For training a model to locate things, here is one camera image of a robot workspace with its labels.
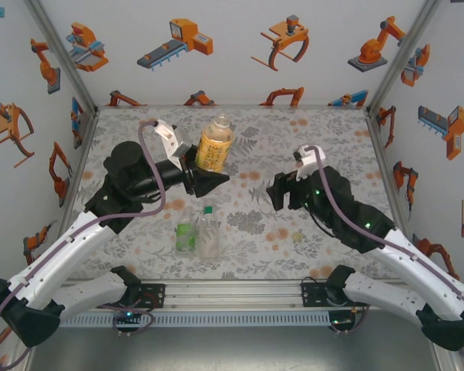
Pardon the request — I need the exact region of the aluminium frame post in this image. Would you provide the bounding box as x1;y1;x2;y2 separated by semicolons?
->
22;0;100;115
365;0;445;117
428;342;463;371
21;345;38;371

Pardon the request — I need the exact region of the thin base cable loop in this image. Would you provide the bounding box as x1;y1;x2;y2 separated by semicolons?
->
100;303;155;339
330;301;372;335

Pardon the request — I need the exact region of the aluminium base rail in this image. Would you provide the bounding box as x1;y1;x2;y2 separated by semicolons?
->
60;280;411;310

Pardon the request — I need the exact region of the aluminium frame back rail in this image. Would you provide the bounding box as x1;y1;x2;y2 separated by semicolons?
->
96;102;368;111

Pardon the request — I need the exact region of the slotted grey cable duct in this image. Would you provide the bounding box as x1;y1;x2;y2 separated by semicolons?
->
60;311;332;328

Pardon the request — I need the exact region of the aluminium frame side rail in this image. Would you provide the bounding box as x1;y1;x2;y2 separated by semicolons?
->
365;110;415;240
56;107;101;237

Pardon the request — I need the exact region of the tall clear plastic bottle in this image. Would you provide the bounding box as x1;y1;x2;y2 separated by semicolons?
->
197;206;222;260

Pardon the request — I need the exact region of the clear bottle with green label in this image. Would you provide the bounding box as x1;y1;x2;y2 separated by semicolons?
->
173;206;200;257

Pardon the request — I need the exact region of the yellow tea bottle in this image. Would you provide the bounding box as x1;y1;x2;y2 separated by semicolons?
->
194;113;236;174

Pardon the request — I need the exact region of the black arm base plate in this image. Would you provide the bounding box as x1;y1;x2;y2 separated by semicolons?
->
138;284;166;310
301;281;329;308

